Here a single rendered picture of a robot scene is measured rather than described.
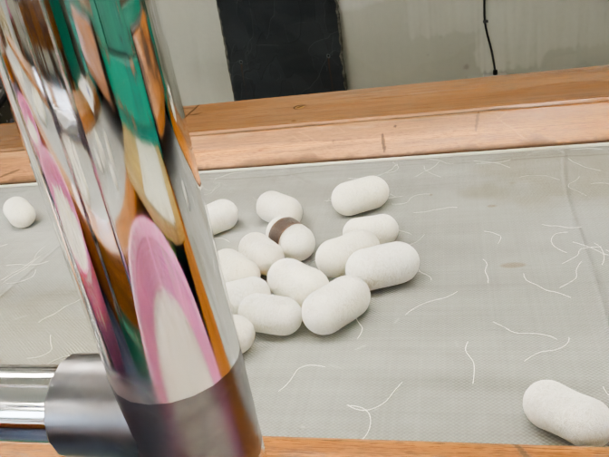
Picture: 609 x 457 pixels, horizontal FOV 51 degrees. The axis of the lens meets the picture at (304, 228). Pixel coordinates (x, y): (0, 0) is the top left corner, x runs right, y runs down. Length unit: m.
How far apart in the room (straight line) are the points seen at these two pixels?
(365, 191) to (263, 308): 0.13
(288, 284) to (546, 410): 0.13
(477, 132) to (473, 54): 1.94
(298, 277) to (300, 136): 0.22
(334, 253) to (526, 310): 0.10
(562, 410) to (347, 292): 0.11
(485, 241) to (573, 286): 0.06
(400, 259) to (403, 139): 0.19
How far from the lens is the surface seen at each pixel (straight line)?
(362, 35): 2.44
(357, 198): 0.40
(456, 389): 0.27
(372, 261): 0.32
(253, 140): 0.52
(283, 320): 0.30
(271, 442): 0.22
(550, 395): 0.24
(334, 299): 0.29
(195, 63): 2.62
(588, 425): 0.24
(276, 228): 0.36
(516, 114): 0.50
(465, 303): 0.32
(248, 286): 0.32
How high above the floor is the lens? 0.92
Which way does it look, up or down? 26 degrees down
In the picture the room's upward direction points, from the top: 10 degrees counter-clockwise
